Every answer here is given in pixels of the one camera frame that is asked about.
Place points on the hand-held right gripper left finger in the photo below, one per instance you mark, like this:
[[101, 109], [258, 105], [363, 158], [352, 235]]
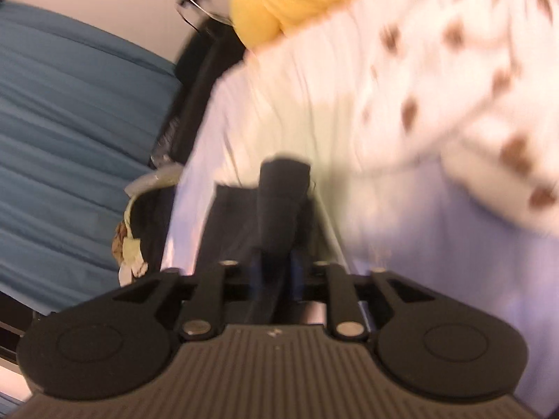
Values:
[[209, 297]]

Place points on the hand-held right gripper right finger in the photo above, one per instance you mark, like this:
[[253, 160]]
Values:
[[340, 297]]

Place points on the black pants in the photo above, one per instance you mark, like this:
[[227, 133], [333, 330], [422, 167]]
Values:
[[279, 200]]

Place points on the pile of clothes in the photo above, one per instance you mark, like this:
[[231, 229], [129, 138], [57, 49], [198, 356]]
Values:
[[131, 248]]

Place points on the pastel bed sheet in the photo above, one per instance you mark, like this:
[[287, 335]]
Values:
[[270, 109]]

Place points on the black armchair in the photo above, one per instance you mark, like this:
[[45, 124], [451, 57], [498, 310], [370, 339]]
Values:
[[196, 87]]

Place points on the wide blue curtain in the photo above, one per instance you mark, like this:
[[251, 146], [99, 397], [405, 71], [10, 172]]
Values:
[[65, 139]]

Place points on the white brown spotted quilt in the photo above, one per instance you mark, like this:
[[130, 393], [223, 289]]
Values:
[[458, 74]]

